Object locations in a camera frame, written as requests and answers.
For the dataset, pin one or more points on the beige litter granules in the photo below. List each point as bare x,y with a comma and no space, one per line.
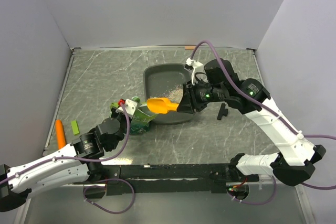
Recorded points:
174,94

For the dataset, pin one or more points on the orange tape piece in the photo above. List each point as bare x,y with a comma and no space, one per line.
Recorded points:
189,47

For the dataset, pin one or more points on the black bag clip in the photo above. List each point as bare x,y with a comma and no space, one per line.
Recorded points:
223,111

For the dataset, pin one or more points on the green plastic block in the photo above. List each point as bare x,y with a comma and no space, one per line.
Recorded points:
75,128

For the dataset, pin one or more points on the yellow plastic scoop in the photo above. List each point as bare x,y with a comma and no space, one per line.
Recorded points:
161,105

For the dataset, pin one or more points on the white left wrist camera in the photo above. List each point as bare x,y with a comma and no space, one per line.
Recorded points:
127,106

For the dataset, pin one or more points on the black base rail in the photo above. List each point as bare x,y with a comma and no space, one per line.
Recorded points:
168,178

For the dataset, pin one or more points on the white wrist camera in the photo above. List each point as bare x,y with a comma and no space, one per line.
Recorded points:
127,106
193,66

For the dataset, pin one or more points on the orange toy carrot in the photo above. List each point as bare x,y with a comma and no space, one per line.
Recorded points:
60,134

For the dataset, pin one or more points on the grey litter tray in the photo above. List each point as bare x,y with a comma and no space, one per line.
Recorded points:
161,78

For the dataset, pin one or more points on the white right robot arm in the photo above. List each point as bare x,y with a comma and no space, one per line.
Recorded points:
294,163

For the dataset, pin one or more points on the green litter bag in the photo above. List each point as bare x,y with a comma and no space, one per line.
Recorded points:
140,123

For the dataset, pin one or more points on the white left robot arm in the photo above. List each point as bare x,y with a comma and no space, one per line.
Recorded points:
78,161

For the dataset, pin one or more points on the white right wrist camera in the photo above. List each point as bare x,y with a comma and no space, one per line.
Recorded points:
193,66

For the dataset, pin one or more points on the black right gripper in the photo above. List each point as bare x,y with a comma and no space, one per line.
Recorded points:
189,102

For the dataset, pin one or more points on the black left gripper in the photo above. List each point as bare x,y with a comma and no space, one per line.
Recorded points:
114,113

